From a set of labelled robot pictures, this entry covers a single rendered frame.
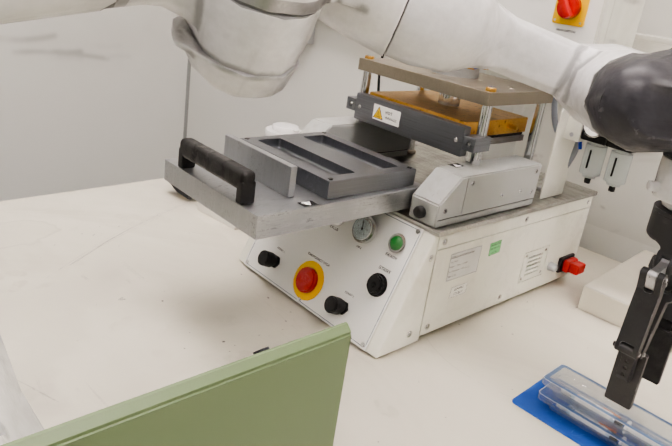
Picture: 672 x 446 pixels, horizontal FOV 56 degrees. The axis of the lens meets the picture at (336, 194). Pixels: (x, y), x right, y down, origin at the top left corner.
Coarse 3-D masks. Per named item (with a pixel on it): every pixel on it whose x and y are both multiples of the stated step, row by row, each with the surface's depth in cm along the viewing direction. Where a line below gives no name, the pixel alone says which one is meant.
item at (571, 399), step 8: (544, 384) 80; (552, 384) 79; (600, 384) 80; (560, 392) 78; (568, 392) 77; (568, 400) 79; (576, 400) 77; (584, 408) 76; (592, 408) 75; (592, 416) 77; (600, 416) 75; (608, 416) 74; (608, 424) 75; (616, 424) 73; (624, 424) 73; (624, 432) 74; (632, 432) 72; (632, 440) 73; (640, 440) 72; (648, 440) 71
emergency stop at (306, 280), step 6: (300, 270) 97; (306, 270) 96; (312, 270) 96; (300, 276) 97; (306, 276) 96; (312, 276) 95; (300, 282) 96; (306, 282) 96; (312, 282) 95; (300, 288) 96; (306, 288) 95; (312, 288) 95
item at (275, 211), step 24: (240, 144) 84; (168, 168) 85; (192, 168) 83; (264, 168) 81; (288, 168) 77; (192, 192) 81; (216, 192) 77; (264, 192) 78; (288, 192) 78; (312, 192) 81; (384, 192) 85; (408, 192) 88; (240, 216) 73; (264, 216) 71; (288, 216) 74; (312, 216) 77; (336, 216) 80; (360, 216) 83
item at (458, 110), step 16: (384, 96) 104; (400, 96) 106; (416, 96) 108; (432, 96) 110; (448, 96) 103; (432, 112) 97; (448, 112) 98; (464, 112) 100; (496, 112) 104; (496, 128) 99; (512, 128) 100
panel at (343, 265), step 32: (352, 224) 95; (384, 224) 91; (256, 256) 105; (288, 256) 101; (320, 256) 97; (352, 256) 93; (384, 256) 89; (288, 288) 99; (320, 288) 95; (352, 288) 91; (384, 288) 87; (352, 320) 90
